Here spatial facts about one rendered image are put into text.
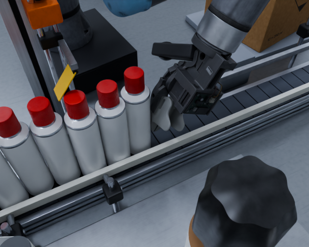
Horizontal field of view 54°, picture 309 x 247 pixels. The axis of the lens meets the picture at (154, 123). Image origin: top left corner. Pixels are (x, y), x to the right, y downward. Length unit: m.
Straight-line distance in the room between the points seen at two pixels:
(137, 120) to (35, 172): 0.20
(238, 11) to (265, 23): 0.46
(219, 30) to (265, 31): 0.47
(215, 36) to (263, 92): 0.35
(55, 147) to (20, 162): 0.06
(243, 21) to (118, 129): 0.26
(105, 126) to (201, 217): 0.27
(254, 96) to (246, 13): 0.34
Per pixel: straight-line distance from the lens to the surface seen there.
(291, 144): 0.78
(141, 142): 0.59
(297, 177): 0.73
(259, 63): 0.75
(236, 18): 0.48
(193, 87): 0.50
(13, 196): 0.58
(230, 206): 0.26
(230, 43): 0.50
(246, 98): 0.78
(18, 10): 0.53
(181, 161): 0.66
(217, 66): 0.49
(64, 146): 0.52
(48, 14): 0.47
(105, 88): 0.47
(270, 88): 0.82
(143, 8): 0.47
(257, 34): 0.97
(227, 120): 0.67
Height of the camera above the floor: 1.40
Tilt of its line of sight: 49 degrees down
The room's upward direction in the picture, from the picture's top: straight up
